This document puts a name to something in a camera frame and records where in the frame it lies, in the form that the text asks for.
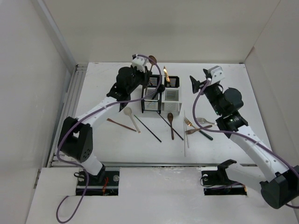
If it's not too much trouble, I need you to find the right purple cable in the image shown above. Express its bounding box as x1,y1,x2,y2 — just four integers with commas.
192,79,299,209

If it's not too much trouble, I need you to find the black chopstick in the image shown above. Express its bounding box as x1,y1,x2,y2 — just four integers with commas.
134,115,162,143
156,112,184,140

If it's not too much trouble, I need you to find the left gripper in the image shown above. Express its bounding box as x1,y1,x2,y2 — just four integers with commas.
127,65,151,94

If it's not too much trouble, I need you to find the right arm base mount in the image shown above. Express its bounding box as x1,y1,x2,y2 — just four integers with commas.
200,159,247,196

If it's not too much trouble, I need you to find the black utensil rack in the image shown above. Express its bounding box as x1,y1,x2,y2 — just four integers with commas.
141,75,162,113

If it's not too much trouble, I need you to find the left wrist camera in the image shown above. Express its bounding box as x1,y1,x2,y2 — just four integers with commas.
131,55,148,72

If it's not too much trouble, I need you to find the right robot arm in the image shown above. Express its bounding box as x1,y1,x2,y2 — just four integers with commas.
190,66,299,209

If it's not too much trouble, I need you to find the rose gold fork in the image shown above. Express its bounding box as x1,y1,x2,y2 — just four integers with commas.
185,125,213,135

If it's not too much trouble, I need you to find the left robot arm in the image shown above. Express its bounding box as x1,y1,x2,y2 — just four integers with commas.
57,66,152,185

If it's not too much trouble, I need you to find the brown wooden spoon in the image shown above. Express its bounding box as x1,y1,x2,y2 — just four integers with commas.
167,112,175,140

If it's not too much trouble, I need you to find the aluminium rail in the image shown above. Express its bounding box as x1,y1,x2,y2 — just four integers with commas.
102,162,257,169

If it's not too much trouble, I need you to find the copper knife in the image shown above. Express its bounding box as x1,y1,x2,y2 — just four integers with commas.
107,118,137,132

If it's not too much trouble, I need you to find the black chopstick right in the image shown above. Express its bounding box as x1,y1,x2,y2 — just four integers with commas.
156,112,184,140

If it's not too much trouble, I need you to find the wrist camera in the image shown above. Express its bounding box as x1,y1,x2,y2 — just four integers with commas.
131,55,148,72
208,66,225,85

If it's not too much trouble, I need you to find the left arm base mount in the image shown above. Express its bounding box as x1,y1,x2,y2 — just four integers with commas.
74,168,120,196

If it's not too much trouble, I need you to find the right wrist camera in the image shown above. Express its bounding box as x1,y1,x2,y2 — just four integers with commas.
208,66,225,85

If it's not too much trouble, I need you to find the silver fork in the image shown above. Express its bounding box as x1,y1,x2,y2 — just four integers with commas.
196,118,217,125

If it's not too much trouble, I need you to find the copper round spoon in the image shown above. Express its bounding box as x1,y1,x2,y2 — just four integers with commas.
149,55,157,71

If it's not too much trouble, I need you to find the black round spoon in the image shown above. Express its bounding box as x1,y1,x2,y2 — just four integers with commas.
151,84,165,100

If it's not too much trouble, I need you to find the white utensil rack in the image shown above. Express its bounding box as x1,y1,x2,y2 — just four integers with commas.
161,76,182,116

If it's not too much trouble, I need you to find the white chopstick right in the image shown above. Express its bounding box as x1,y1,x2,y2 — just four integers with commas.
184,110,190,148

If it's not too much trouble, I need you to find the black chopstick left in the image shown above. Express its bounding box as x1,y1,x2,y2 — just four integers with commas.
134,115,162,143

